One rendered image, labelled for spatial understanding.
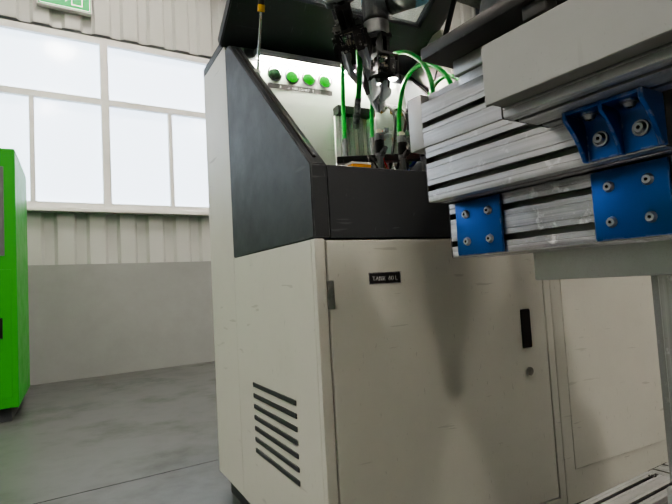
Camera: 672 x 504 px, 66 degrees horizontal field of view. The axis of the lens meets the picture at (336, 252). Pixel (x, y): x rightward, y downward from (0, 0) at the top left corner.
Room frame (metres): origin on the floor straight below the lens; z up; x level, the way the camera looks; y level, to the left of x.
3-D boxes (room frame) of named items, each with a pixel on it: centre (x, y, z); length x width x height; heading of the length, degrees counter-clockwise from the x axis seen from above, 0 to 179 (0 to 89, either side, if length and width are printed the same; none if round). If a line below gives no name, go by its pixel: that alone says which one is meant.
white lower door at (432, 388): (1.24, -0.26, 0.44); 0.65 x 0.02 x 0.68; 118
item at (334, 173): (1.26, -0.25, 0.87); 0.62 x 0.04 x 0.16; 118
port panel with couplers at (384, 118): (1.81, -0.23, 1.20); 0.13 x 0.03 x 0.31; 118
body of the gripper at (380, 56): (1.44, -0.16, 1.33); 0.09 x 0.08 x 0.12; 28
